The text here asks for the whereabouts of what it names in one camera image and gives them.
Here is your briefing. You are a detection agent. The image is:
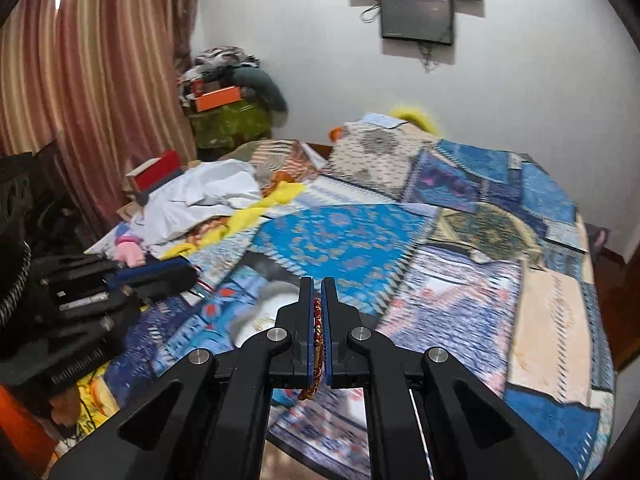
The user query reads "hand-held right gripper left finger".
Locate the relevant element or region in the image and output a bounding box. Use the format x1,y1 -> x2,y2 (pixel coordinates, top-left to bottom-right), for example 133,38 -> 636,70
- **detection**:
47,276 -> 316,480

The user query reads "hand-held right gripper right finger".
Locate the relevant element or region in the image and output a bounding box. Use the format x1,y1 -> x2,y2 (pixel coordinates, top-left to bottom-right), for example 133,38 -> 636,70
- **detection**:
320,276 -> 579,480

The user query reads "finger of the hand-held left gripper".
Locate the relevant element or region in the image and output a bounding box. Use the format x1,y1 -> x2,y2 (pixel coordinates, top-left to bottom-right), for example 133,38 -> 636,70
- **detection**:
122,266 -> 199,307
112,258 -> 193,286

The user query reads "red beaded bracelet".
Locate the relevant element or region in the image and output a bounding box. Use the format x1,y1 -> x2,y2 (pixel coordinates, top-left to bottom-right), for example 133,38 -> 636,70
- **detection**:
298,297 -> 327,402

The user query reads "purple heart-shaped box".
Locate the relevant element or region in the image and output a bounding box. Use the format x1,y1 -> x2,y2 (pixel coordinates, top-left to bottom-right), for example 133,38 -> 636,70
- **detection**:
232,252 -> 313,352

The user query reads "pink cloth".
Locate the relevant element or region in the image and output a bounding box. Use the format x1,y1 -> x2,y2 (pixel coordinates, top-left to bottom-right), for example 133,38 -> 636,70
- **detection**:
115,239 -> 147,267

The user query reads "white cloth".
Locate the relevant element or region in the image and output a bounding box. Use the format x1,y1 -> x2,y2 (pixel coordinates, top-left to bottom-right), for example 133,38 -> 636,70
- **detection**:
134,159 -> 264,247

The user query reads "red and white box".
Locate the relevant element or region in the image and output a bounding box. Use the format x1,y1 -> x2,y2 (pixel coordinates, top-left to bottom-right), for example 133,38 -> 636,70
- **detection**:
125,150 -> 184,194

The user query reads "yellow cloth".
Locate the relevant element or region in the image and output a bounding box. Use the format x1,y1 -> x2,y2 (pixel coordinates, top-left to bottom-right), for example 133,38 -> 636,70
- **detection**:
160,181 -> 306,262

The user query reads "blue patchwork blanket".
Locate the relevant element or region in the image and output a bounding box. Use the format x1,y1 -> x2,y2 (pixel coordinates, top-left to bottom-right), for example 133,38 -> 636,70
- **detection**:
85,112 -> 617,479

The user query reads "orange striped quilt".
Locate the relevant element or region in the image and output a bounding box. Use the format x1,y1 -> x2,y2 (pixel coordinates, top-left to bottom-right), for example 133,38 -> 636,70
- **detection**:
227,139 -> 332,182

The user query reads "orange box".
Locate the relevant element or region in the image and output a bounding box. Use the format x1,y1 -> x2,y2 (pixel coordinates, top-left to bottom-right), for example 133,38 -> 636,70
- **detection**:
194,86 -> 244,113

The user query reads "striped red curtain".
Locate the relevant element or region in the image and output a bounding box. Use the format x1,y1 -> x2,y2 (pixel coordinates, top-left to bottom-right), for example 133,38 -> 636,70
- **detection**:
0,0 -> 202,242

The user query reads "yellow plastic object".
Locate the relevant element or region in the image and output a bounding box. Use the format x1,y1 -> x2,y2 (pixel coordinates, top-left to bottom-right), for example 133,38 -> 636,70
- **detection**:
390,104 -> 442,134

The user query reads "grey pillow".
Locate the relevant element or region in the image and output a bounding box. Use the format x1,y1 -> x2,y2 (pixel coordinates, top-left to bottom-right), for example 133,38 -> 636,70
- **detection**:
232,67 -> 290,114

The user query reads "dark bag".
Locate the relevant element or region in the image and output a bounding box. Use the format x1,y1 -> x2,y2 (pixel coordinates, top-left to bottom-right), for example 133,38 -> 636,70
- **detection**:
584,225 -> 612,252

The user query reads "black braided cable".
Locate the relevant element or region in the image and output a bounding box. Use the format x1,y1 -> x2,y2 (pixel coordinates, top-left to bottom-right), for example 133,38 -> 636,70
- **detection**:
0,240 -> 34,332

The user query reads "black monitor cable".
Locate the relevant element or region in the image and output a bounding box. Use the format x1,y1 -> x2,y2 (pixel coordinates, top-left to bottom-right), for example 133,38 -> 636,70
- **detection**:
417,42 -> 442,74

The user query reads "small black wall monitor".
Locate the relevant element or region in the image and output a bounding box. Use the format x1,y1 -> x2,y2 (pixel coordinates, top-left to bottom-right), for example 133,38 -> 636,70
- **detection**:
378,0 -> 456,46

